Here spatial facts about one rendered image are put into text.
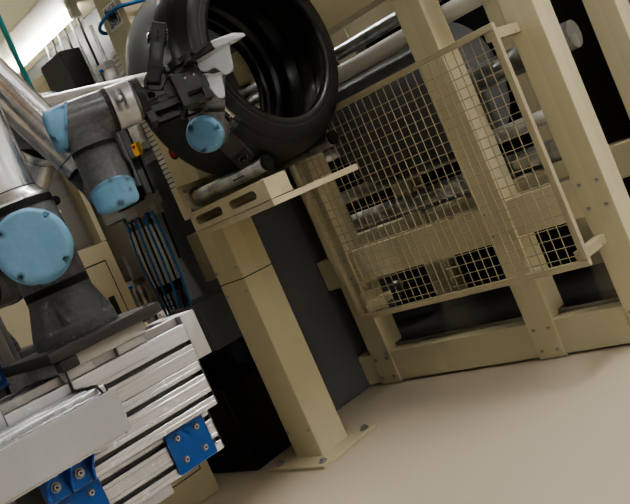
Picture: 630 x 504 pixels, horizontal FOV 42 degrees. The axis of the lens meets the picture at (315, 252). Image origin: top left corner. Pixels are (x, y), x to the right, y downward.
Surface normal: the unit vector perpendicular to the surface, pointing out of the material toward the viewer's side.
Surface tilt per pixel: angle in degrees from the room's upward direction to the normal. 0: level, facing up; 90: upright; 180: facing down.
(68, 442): 90
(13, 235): 97
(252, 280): 90
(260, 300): 90
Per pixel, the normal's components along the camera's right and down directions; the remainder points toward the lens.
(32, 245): 0.31, 0.08
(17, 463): 0.62, -0.21
